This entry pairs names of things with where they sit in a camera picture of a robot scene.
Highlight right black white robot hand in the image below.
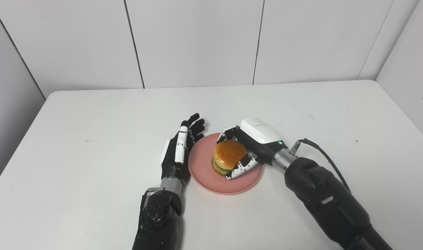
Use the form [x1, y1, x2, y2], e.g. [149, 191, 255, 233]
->
[217, 118, 289, 180]

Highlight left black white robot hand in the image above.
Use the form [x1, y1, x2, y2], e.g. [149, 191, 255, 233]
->
[161, 113, 205, 181]

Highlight toy hamburger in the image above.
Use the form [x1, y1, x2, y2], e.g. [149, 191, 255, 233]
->
[212, 140, 248, 175]

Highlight pink round plate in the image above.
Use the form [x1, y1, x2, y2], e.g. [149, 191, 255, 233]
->
[188, 132, 264, 195]

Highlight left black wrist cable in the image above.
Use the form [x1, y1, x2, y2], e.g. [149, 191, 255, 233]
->
[140, 187, 160, 212]

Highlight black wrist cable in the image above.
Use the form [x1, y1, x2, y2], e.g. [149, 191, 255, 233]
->
[289, 139, 351, 193]
[140, 187, 160, 212]

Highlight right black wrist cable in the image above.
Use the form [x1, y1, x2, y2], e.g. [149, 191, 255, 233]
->
[289, 139, 351, 193]

